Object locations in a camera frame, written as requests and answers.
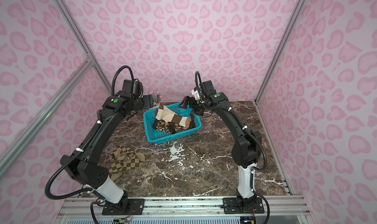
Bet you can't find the dark brown argyle sock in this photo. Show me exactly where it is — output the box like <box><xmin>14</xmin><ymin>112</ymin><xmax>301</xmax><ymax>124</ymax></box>
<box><xmin>153</xmin><ymin>120</ymin><xmax>176</xmax><ymax>134</ymax></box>

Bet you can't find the teal plastic basket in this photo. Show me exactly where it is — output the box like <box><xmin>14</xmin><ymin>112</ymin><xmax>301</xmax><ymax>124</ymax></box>
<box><xmin>143</xmin><ymin>103</ymin><xmax>202</xmax><ymax>144</ymax></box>

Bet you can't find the cream brown striped sock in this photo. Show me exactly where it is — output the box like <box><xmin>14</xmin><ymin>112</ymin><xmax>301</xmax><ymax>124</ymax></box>
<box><xmin>155</xmin><ymin>106</ymin><xmax>178</xmax><ymax>122</ymax></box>

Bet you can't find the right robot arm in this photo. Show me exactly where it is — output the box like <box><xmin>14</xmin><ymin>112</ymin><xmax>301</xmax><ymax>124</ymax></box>
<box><xmin>179</xmin><ymin>71</ymin><xmax>268</xmax><ymax>212</ymax></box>

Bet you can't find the light brown argyle sock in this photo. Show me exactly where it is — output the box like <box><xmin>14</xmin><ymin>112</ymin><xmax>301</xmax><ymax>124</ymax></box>
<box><xmin>171</xmin><ymin>114</ymin><xmax>195</xmax><ymax>133</ymax></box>

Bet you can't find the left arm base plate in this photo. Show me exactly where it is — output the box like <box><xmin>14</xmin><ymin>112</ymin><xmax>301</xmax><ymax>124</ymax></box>
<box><xmin>102</xmin><ymin>198</ymin><xmax>145</xmax><ymax>216</ymax></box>

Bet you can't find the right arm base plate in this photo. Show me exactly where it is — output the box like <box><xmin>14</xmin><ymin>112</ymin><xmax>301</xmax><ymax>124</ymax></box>
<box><xmin>221</xmin><ymin>196</ymin><xmax>265</xmax><ymax>214</ymax></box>

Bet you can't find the pink cup of pencils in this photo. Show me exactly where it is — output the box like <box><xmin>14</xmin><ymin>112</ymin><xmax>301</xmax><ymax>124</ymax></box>
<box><xmin>149</xmin><ymin>90</ymin><xmax>162</xmax><ymax>107</ymax></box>

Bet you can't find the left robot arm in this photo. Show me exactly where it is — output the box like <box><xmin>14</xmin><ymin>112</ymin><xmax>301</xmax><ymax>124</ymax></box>
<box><xmin>45</xmin><ymin>65</ymin><xmax>155</xmax><ymax>205</ymax></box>

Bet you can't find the aluminium mounting rail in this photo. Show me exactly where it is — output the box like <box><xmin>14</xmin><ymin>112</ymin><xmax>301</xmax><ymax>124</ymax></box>
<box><xmin>55</xmin><ymin>195</ymin><xmax>314</xmax><ymax>224</ymax></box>

